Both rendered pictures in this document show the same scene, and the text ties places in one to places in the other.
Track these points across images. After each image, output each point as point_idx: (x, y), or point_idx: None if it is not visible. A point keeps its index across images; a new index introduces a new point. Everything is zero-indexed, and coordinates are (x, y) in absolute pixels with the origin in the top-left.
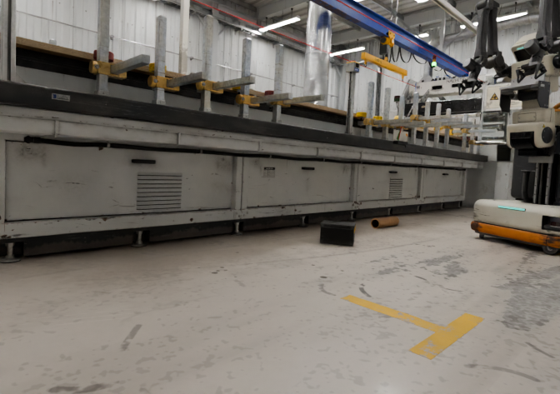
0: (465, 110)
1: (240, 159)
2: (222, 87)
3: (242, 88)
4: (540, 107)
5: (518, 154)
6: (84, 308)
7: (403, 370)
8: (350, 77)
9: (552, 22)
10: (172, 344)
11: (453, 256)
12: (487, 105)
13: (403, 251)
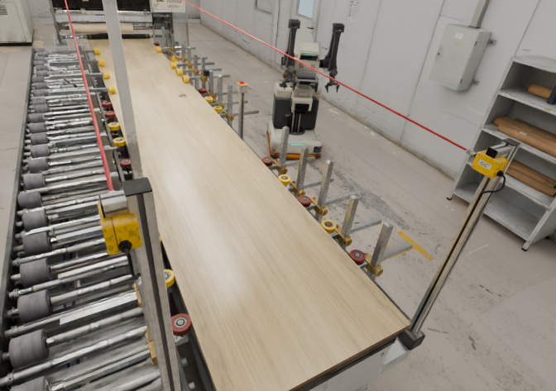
0: (134, 8)
1: None
2: (332, 203)
3: (301, 185)
4: (315, 92)
5: (295, 112)
6: (415, 350)
7: None
8: (242, 97)
9: (331, 50)
10: (440, 318)
11: (318, 193)
12: (155, 6)
13: None
